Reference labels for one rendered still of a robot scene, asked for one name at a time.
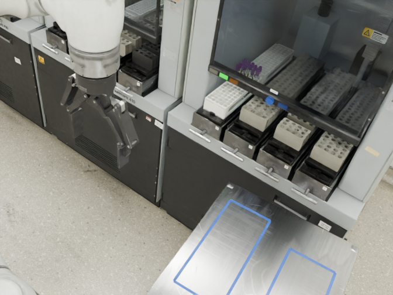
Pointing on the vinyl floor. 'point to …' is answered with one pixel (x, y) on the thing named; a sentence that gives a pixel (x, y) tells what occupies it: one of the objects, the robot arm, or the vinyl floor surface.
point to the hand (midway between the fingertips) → (99, 145)
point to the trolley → (257, 253)
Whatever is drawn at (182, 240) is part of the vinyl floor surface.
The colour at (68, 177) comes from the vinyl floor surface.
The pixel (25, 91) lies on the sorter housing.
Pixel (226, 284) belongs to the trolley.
